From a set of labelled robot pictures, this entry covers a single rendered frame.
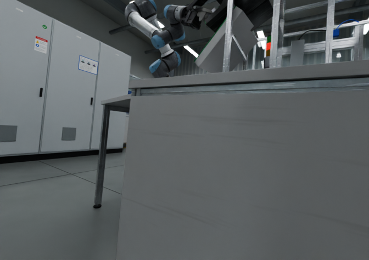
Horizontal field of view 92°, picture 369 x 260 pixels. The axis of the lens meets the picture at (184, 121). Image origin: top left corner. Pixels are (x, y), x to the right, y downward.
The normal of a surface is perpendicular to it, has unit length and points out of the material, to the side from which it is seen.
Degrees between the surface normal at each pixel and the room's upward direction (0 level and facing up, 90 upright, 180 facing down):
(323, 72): 90
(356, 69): 90
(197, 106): 90
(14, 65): 90
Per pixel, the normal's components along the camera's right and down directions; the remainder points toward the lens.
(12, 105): 0.85, 0.05
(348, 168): -0.51, -0.07
